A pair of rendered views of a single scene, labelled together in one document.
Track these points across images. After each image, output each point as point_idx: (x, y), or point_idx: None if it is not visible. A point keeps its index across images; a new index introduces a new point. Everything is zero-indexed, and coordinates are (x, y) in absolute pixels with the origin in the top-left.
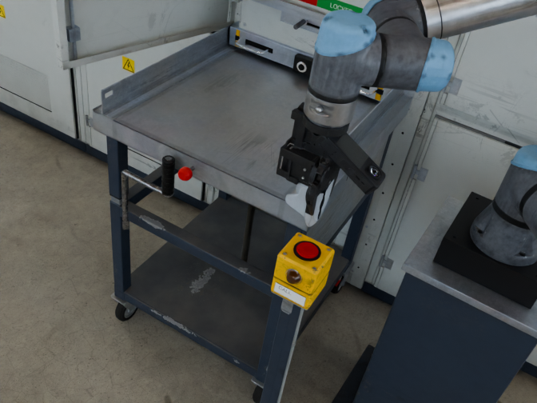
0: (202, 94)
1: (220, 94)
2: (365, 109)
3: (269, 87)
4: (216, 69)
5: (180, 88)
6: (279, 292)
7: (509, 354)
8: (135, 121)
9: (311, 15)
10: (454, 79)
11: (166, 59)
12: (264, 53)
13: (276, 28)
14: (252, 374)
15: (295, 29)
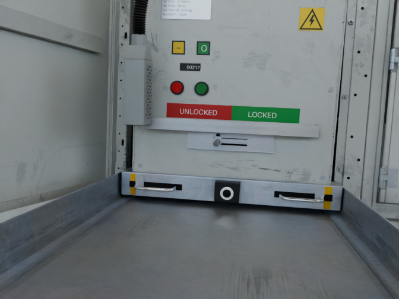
0: (126, 240)
1: (151, 236)
2: (325, 220)
3: (203, 220)
4: (123, 216)
5: (88, 239)
6: None
7: None
8: (31, 297)
9: (232, 126)
10: (389, 171)
11: (60, 200)
12: (174, 189)
13: (183, 159)
14: None
15: (215, 146)
